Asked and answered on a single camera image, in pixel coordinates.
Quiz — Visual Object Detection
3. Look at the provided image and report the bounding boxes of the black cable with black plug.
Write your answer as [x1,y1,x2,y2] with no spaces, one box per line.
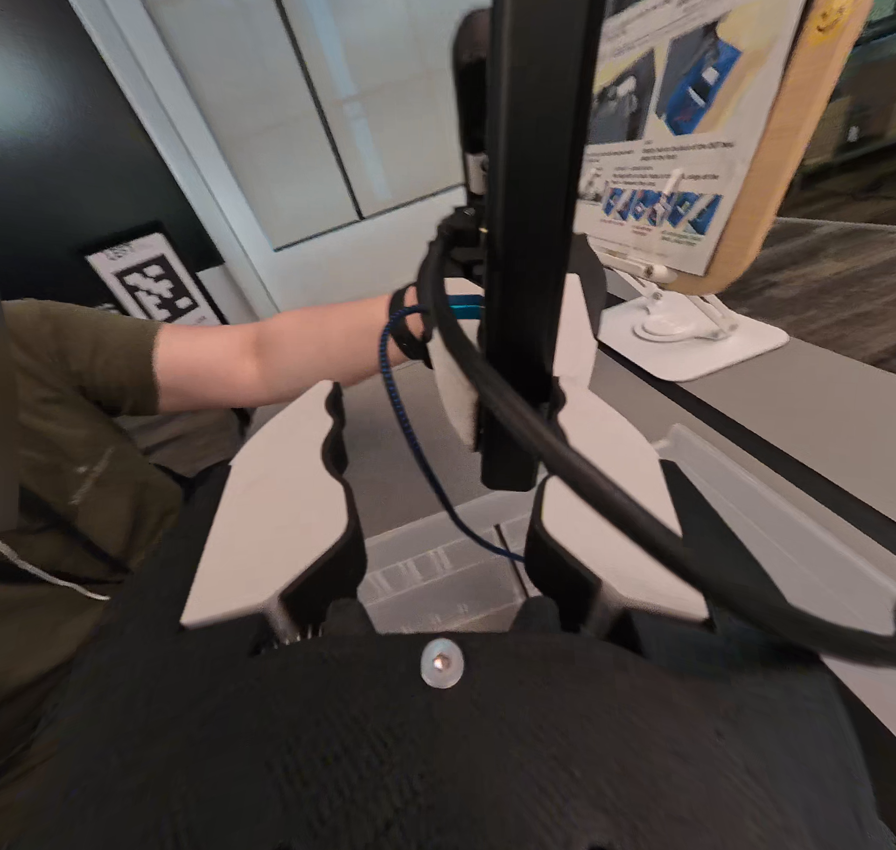
[416,209,896,670]

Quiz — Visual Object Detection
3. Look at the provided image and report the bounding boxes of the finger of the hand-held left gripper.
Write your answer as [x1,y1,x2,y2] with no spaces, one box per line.
[428,335,484,448]
[553,272,601,385]

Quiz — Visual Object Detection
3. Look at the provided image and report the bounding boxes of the black wristband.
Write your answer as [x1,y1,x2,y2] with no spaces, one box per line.
[388,286,435,369]

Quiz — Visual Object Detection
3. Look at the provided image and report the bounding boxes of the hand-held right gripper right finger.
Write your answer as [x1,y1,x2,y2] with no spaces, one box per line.
[525,381,709,623]

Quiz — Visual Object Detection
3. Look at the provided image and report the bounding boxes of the black panel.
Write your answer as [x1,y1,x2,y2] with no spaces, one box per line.
[0,0,226,305]

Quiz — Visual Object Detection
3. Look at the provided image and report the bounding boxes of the frosted glass partition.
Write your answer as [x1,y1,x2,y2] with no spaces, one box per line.
[115,0,494,252]

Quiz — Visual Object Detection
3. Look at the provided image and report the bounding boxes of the black white marker sign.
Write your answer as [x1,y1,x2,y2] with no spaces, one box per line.
[84,229,230,326]

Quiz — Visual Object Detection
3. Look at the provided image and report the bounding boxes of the instruction poster board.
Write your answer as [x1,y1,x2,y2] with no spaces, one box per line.
[574,0,884,298]

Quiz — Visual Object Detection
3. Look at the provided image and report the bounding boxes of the black usb hub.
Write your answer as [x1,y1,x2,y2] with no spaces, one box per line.
[479,0,616,492]

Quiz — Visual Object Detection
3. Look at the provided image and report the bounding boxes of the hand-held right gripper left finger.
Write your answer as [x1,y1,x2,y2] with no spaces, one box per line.
[181,382,368,630]

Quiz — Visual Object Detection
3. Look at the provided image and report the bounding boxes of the blue braided cable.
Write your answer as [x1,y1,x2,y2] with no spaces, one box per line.
[380,295,526,564]

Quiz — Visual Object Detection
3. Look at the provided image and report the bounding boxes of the clear plastic storage box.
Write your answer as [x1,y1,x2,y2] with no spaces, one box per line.
[357,423,896,732]

